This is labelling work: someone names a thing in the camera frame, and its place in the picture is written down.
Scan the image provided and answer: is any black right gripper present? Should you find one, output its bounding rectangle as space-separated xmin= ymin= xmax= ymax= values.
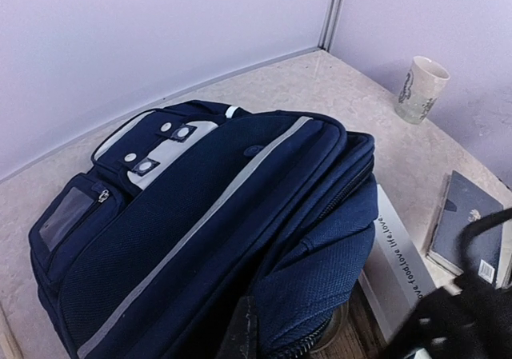
xmin=383 ymin=208 xmax=511 ymax=358

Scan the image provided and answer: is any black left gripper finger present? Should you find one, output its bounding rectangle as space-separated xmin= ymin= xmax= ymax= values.
xmin=215 ymin=296 xmax=256 ymax=359

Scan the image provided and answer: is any dark blue notebook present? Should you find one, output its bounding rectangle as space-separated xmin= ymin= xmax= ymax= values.
xmin=426 ymin=170 xmax=503 ymax=288

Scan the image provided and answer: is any white book with photo cover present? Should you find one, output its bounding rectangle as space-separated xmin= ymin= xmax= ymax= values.
xmin=358 ymin=186 xmax=436 ymax=342

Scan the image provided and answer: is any navy blue student backpack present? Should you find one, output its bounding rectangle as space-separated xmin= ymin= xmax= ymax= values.
xmin=29 ymin=100 xmax=378 ymax=358

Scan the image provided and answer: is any floral ceramic mug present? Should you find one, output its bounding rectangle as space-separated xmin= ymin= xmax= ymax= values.
xmin=394 ymin=56 xmax=450 ymax=125

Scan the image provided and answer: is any aluminium corner post right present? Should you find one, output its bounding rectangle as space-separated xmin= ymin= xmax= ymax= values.
xmin=318 ymin=0 xmax=344 ymax=52

